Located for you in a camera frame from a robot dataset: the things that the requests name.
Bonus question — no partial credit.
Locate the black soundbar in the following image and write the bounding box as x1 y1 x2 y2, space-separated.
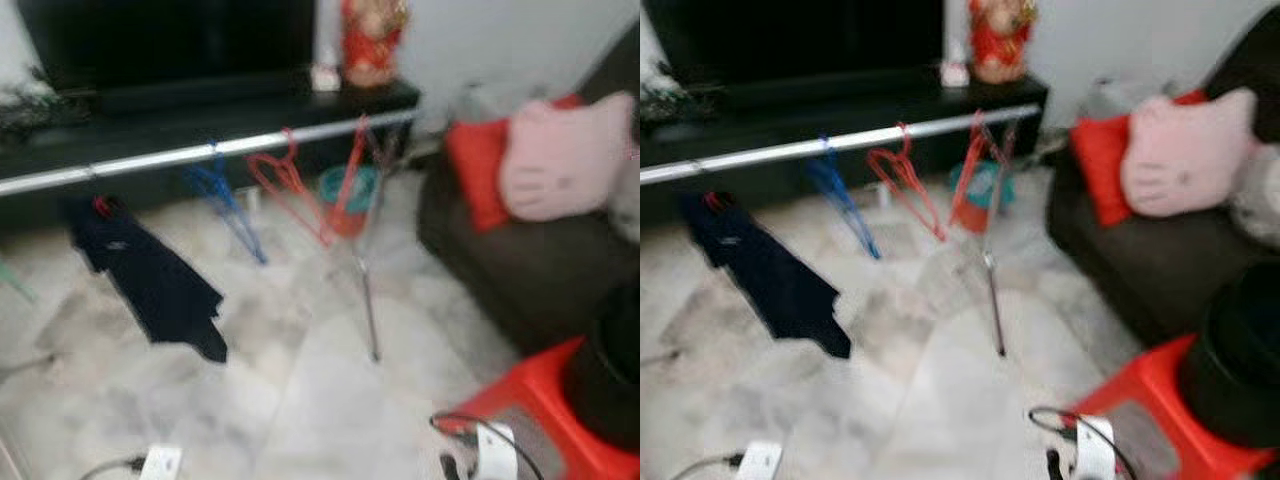
95 70 311 111
720 65 941 106

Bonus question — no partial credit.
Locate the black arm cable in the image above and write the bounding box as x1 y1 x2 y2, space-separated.
80 455 146 480
1028 405 1141 480
670 452 741 480
430 410 546 480

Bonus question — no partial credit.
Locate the red cushion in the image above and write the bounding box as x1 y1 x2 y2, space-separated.
1070 90 1206 228
445 95 581 234

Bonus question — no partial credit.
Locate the pink cat face cushion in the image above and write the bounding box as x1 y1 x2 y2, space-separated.
1120 87 1261 218
498 90 640 223

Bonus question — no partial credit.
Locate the round white plush toy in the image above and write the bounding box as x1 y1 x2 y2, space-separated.
610 150 640 241
1230 140 1280 246

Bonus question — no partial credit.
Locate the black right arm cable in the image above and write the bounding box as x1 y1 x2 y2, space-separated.
1028 405 1141 480
430 410 546 480

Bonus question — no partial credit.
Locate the orange bucket teal bag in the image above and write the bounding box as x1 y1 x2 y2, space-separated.
945 160 1016 236
318 165 381 239

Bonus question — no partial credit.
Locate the blue plastic hanger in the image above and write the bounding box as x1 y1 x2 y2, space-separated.
185 150 269 266
805 140 883 261

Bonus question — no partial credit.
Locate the navy polo shirt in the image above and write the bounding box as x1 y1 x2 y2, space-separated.
62 195 229 363
680 192 853 359

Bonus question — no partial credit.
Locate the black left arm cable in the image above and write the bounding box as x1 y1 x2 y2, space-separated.
670 452 741 480
80 455 146 480

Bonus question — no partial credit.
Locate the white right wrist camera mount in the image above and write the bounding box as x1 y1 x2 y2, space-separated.
1075 415 1116 480
475 420 519 480

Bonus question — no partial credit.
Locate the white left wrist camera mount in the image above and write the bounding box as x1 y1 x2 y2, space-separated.
140 445 184 480
735 440 783 480

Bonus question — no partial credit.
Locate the silver metal clothes rack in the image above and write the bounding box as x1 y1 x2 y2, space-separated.
640 103 1043 358
0 108 419 363

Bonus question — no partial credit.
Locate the dark brown sofa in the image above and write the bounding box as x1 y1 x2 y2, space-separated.
415 20 640 356
1045 15 1280 346

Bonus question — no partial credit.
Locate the black television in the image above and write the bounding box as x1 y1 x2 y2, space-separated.
645 0 946 86
15 0 319 96

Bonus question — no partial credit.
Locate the red robed statue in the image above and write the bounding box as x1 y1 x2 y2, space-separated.
340 0 409 89
968 0 1038 86

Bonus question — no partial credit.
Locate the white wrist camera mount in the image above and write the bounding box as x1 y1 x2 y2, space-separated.
735 440 783 480
1075 415 1116 480
475 420 519 480
140 445 184 480

